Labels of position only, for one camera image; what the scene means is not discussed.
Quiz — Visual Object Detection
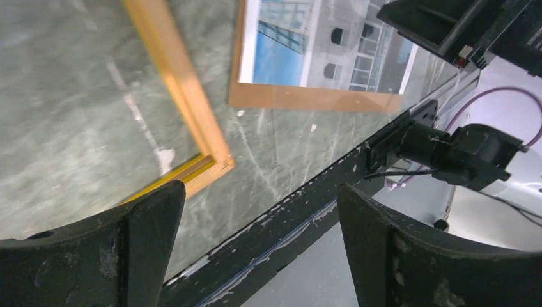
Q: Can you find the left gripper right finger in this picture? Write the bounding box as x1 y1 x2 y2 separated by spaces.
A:
337 184 541 306

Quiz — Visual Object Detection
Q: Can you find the brown cardboard backing board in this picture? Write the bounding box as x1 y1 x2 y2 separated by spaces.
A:
227 1 403 113

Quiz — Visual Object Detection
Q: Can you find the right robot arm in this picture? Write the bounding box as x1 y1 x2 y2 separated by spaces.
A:
364 1 541 191

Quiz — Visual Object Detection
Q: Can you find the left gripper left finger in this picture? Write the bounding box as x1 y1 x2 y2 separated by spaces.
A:
1 180 186 306

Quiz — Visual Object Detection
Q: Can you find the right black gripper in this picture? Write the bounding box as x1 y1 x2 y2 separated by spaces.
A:
377 0 541 77

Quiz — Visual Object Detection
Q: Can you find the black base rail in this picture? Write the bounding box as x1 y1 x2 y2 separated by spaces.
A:
159 100 437 306

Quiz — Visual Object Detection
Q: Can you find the building photo print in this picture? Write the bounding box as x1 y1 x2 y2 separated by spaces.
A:
238 0 417 95

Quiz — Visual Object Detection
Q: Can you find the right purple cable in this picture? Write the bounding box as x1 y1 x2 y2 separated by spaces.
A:
387 86 542 189

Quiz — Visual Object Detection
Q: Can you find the yellow wooden photo frame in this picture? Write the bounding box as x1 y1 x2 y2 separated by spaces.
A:
123 1 235 200

